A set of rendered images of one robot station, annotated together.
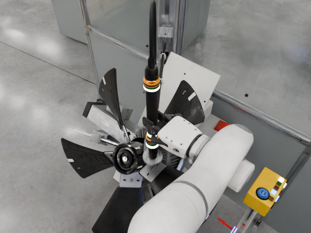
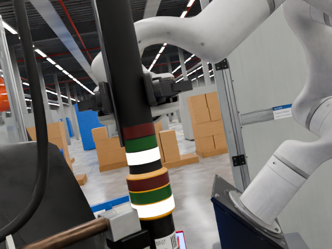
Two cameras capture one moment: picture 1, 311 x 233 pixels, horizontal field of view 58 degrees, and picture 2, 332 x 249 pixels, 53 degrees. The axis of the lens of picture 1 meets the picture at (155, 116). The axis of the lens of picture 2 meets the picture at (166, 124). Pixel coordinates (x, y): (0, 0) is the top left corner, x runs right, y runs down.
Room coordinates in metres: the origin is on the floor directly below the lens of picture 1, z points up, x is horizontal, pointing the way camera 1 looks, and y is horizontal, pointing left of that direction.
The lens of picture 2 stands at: (0.74, 0.29, 1.45)
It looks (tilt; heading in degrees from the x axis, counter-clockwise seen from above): 3 degrees down; 231
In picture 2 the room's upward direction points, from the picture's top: 11 degrees counter-clockwise
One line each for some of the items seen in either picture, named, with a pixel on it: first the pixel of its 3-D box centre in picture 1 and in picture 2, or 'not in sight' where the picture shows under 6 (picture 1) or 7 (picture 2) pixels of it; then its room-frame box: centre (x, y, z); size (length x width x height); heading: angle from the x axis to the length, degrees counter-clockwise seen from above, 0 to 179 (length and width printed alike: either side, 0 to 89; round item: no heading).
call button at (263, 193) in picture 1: (263, 193); not in sight; (0.51, -0.43, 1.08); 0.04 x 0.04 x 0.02
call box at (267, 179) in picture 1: (264, 191); not in sight; (0.55, -0.46, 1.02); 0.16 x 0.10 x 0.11; 140
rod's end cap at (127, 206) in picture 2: not in sight; (123, 216); (0.59, 0.01, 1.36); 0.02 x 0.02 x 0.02; 85
